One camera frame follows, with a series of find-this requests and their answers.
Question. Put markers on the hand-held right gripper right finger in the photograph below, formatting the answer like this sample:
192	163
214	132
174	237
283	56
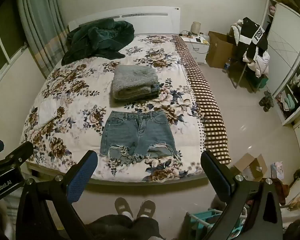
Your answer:
216	170

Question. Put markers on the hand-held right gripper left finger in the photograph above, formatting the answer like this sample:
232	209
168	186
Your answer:
82	177

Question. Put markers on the blue denim short pants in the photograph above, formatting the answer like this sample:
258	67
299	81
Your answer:
137	135

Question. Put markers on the small open cardboard box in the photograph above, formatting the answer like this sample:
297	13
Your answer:
251	167

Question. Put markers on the person's left slipper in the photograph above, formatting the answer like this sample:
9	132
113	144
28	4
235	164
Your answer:
123	207

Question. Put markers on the person's slipper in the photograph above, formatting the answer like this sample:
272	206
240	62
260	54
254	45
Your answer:
146	208
123	207

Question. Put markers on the teal and white rack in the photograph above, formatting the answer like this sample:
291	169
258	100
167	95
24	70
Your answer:
197	220

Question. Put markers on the person's legs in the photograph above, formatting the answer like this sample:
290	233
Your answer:
122	227

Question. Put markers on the brown cloth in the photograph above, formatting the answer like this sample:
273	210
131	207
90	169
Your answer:
281	190

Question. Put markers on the brown checked blanket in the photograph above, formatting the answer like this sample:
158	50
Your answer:
205	100

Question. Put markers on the person's right slipper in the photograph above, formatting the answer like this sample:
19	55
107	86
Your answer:
146	208

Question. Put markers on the grey floor slipper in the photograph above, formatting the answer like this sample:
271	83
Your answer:
268	96
264	105

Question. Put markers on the floral quilt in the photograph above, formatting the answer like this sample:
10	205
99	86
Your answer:
77	85

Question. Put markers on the wooden chair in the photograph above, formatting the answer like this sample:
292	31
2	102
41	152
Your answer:
236	77

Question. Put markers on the window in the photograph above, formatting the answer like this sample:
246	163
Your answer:
5	47

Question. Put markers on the green storage box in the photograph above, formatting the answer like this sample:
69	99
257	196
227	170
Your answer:
261	82

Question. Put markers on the plastic water bottle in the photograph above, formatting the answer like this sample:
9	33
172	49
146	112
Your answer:
226	66

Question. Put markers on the folded grey fluffy blanket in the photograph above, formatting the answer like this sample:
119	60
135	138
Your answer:
135	77

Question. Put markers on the pile of pale clothes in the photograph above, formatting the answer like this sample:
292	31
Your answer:
260	63

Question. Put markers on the large cardboard box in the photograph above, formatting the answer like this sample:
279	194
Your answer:
220	52

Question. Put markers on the white nightstand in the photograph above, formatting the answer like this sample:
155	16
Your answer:
197	52

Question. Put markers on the pale green curtain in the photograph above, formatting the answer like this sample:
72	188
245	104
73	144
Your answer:
40	25

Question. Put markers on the black and white jacket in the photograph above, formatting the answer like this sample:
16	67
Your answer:
252	37

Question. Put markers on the white wardrobe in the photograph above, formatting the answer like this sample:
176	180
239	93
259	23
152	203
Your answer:
287	52

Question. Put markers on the dark green blanket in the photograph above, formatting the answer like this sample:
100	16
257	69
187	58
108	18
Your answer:
97	40

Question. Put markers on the beige table lamp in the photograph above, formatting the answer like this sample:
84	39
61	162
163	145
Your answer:
196	27

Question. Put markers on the bed with floral cover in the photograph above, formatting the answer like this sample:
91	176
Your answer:
152	22

